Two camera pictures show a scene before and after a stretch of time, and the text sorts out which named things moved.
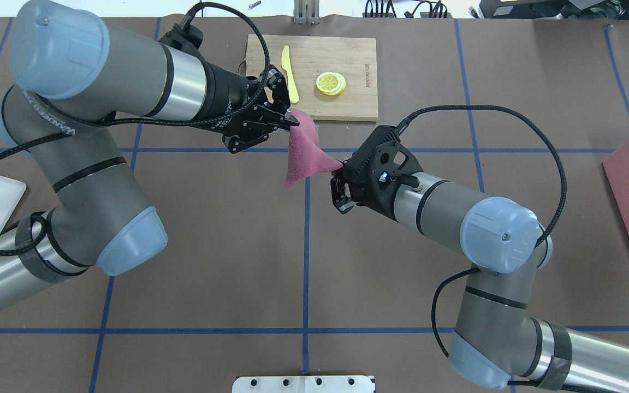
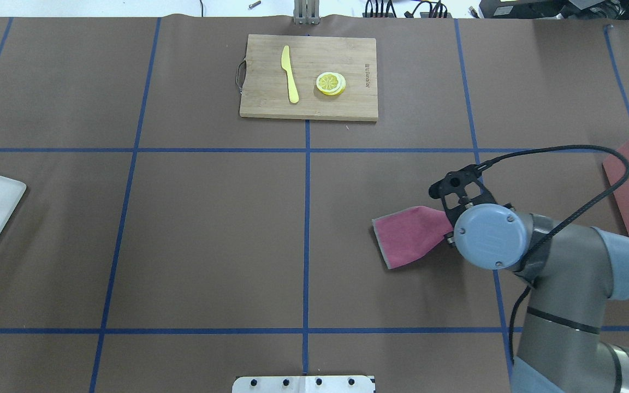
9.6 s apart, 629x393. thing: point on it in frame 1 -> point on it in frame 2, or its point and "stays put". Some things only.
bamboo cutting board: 354,58 stays put
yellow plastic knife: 286,64 stays put
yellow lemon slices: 331,83 stays put
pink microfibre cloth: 307,157 -> 407,234
